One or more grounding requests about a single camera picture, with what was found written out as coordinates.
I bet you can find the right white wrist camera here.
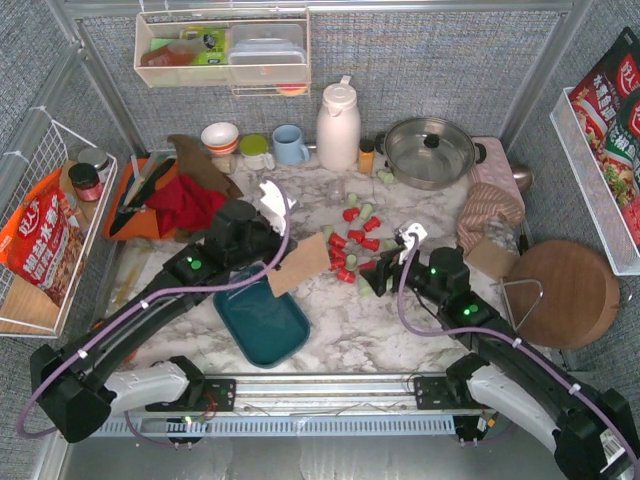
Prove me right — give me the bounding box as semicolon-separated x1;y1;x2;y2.
395;221;428;251

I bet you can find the green coffee capsule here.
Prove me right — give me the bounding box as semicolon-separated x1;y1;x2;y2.
358;277;373;296
359;203;373;221
323;225;334;243
377;170;395;185

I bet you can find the purple cable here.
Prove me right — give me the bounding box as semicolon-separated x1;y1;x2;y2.
16;176;294;440
396;234;640;476

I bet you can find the striped pink cloth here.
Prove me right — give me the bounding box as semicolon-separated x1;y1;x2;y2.
456;182;525;256

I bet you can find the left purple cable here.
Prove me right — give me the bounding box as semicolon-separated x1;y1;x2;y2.
16;176;294;440

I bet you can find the green lid white cup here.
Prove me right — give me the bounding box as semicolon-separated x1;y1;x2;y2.
239;134;275;171

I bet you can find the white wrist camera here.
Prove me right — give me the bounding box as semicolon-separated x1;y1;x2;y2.
395;221;428;251
258;179;297;236

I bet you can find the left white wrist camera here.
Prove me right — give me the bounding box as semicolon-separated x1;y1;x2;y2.
258;179;297;236

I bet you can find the round wooden cutting board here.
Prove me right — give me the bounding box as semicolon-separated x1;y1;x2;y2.
506;240;620;349

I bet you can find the teal storage basket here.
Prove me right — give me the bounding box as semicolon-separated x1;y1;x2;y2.
212;277;311;369

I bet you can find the steel ladle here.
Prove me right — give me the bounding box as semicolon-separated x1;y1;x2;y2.
510;163;535;194

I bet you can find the brown cloth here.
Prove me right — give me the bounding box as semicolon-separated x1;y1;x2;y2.
167;134;243;199

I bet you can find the red cloth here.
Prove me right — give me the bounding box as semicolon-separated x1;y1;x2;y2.
145;175;227;236

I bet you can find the left white wire basket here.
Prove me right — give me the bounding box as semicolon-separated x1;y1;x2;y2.
1;106;118;338

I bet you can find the orange tray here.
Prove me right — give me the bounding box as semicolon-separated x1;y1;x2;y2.
102;156;178;241

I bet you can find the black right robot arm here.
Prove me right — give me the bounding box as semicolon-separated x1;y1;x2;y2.
361;247;639;479

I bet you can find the white wall basket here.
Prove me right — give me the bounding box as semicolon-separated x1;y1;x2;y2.
134;8;311;95

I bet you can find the orange spice bottle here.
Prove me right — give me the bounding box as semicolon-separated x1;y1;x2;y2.
358;139;375;174

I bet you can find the aluminium front rail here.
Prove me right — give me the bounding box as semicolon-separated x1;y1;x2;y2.
49;372;609;416

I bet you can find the white thermos jug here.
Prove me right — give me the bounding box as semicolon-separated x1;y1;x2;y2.
316;75;361;172

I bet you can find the red coffee capsule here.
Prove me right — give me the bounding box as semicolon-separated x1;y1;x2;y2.
328;233;346;249
363;216;381;232
336;268;356;284
342;207;360;223
360;238;380;252

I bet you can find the light blue mug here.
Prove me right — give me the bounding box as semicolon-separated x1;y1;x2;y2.
272;124;310;165

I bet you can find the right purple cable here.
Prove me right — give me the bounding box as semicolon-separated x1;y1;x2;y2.
396;234;640;476

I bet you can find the brown cardboard square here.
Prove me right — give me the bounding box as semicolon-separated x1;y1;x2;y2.
466;238;519;281
267;232;331;298

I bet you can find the clear plastic food container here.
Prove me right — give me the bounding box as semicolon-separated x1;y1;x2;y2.
227;23;307;85

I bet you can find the dark lid jar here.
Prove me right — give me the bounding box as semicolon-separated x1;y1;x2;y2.
68;163;103;202

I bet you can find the steel pot with lid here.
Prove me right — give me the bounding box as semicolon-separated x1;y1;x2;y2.
375;117;487;191

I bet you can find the right white mesh basket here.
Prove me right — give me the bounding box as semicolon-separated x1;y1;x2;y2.
549;87;639;276

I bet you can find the metal wire trivet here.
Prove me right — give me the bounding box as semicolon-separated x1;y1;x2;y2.
498;278;544;331

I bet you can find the white orange striped bowl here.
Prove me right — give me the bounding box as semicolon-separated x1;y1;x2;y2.
200;122;240;155

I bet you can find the pink egg tray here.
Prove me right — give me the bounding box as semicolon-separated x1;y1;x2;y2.
471;137;524;205

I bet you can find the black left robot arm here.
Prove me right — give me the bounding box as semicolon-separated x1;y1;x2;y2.
29;199;295;443

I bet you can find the black knife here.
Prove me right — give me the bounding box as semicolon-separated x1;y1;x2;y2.
108;158;176;238

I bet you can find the green snack packet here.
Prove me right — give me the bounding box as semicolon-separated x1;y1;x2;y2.
180;26;229;65

